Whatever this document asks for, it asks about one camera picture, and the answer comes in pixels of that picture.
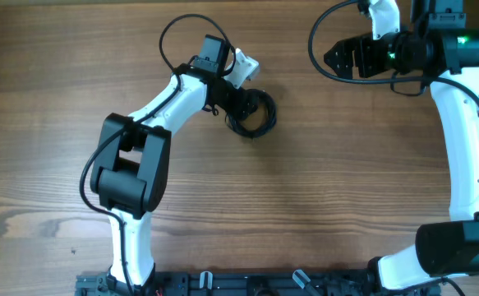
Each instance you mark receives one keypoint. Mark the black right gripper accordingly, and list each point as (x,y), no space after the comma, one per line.
(365,55)

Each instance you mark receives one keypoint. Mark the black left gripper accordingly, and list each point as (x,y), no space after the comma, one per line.
(243,105)

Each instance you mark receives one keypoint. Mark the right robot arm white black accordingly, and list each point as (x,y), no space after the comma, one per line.
(441,53)

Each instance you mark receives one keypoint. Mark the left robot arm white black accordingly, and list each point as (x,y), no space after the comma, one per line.
(129,169)

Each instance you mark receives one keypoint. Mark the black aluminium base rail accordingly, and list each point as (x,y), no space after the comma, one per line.
(342,283)

